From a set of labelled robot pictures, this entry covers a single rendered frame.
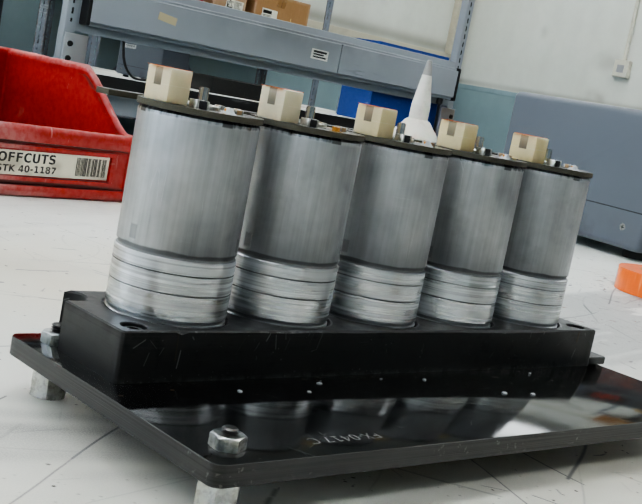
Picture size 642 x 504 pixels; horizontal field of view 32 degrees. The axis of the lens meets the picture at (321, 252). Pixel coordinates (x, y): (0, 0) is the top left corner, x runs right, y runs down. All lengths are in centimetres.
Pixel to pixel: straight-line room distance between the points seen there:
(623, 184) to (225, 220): 56
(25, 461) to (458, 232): 12
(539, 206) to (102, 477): 14
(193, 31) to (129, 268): 271
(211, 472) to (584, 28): 594
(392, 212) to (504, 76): 613
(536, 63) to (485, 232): 598
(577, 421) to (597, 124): 54
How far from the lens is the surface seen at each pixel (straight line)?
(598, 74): 599
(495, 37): 647
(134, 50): 305
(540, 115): 82
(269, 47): 307
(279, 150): 23
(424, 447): 21
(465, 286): 27
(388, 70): 335
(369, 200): 25
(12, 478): 19
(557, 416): 25
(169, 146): 21
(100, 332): 21
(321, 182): 23
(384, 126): 25
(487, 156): 27
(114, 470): 20
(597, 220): 77
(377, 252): 25
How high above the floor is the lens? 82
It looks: 8 degrees down
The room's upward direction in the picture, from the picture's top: 11 degrees clockwise
